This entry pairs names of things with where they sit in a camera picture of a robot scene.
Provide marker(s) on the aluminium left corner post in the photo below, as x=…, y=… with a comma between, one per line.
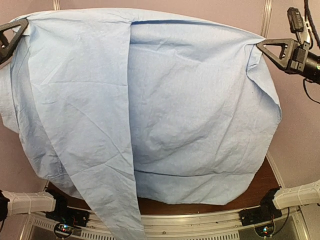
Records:
x=56, y=5

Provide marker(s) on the aluminium front rail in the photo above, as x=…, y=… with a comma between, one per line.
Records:
x=224, y=225

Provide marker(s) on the aluminium corner post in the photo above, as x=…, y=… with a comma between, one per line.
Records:
x=266, y=18
x=56, y=5

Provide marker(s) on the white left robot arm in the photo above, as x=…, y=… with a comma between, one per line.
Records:
x=11, y=203

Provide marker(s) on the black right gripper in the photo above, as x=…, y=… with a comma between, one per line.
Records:
x=293, y=55

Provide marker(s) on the light blue long sleeve shirt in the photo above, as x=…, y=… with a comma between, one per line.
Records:
x=116, y=104

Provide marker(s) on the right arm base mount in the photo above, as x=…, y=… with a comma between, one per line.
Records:
x=258, y=215

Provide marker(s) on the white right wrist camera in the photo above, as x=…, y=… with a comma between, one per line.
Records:
x=300, y=26

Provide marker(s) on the aluminium right corner post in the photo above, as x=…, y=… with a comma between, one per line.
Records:
x=266, y=18

